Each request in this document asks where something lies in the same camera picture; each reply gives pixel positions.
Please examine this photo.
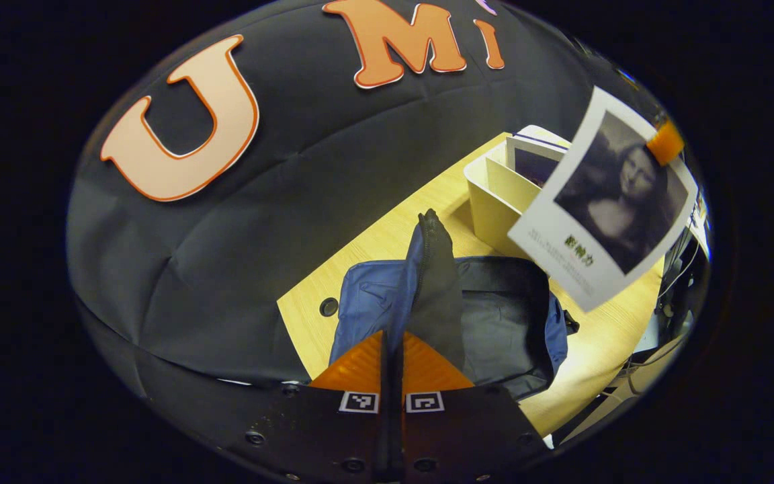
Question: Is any blue cover book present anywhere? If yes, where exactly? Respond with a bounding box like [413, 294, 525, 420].
[507, 132, 570, 190]

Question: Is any blue schoolbag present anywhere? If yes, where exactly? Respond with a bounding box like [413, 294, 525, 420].
[329, 208, 580, 403]

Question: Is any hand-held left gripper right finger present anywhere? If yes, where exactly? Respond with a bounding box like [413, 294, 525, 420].
[394, 331, 550, 483]

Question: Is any white bookshelf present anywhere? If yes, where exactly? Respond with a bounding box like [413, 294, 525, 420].
[463, 124, 572, 261]

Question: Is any black cable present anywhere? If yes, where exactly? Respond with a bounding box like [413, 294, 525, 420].
[619, 329, 691, 378]

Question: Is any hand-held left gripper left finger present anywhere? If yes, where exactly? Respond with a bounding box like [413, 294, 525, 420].
[226, 329, 394, 483]

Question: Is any white portrait cover book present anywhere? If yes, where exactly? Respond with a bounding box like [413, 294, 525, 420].
[508, 86, 699, 314]

